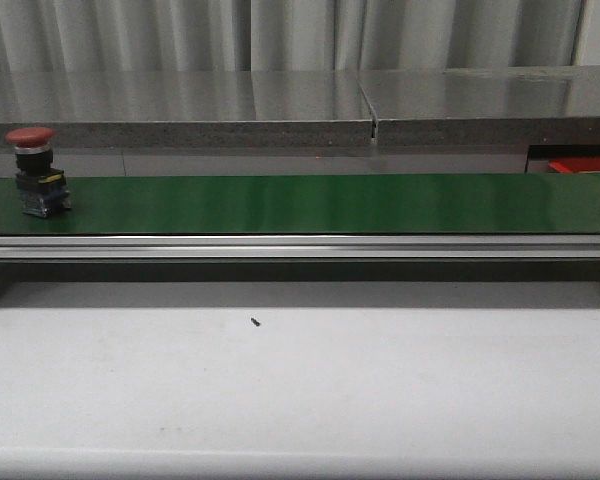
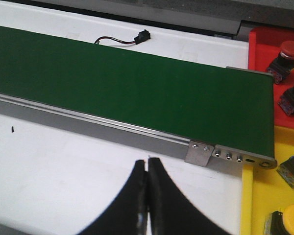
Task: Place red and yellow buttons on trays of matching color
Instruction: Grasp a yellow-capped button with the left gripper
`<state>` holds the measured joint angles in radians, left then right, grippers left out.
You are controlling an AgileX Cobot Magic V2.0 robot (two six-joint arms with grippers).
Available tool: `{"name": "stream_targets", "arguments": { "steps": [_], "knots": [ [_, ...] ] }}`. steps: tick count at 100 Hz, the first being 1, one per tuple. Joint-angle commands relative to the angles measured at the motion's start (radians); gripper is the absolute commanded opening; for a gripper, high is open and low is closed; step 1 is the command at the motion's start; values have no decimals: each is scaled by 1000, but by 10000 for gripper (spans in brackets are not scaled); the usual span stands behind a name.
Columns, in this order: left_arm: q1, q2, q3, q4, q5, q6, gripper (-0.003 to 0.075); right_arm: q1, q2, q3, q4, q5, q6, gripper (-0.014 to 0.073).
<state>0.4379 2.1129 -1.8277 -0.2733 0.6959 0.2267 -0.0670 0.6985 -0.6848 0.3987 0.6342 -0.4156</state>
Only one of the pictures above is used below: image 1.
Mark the aluminium conveyor frame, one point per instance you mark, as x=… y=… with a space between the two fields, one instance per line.
x=440 y=271

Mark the grey stone counter slab right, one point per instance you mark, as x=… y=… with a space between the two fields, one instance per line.
x=513 y=106

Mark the green conveyor belt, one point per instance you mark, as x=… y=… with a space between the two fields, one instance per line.
x=319 y=204

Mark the grey stone counter slab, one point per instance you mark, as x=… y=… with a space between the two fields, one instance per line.
x=513 y=106
x=188 y=110

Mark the grey stone counter slab left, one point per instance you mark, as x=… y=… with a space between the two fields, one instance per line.
x=188 y=110

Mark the red plastic tray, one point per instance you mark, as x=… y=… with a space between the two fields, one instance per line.
x=575 y=164

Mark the red push button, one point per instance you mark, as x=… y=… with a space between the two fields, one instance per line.
x=42 y=189

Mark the grey curtain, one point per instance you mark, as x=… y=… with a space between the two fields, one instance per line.
x=76 y=36

